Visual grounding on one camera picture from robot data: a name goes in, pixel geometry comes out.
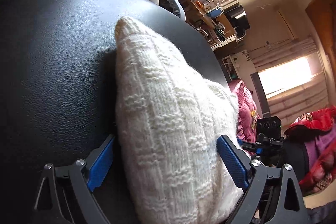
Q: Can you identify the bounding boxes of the cream knitted sweater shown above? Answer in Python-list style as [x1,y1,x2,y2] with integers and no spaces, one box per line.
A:
[114,17,243,223]

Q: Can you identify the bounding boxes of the pink quilted bedding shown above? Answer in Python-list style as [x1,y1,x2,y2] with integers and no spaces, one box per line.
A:
[229,79,260,143]

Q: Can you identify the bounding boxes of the person in red jacket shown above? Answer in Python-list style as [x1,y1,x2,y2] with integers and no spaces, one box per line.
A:
[282,106,335,194]

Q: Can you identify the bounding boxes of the small bright window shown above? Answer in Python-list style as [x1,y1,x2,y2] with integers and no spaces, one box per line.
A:
[258,57,313,99]

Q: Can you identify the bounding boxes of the cluttered wooden desk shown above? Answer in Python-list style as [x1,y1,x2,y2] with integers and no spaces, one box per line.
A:
[185,0,238,51]

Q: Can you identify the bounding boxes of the black monitor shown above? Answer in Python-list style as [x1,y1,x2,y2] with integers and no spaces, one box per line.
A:
[224,3,250,39]

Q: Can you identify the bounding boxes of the blue mug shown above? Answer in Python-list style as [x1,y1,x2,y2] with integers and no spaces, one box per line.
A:
[207,7,224,19]

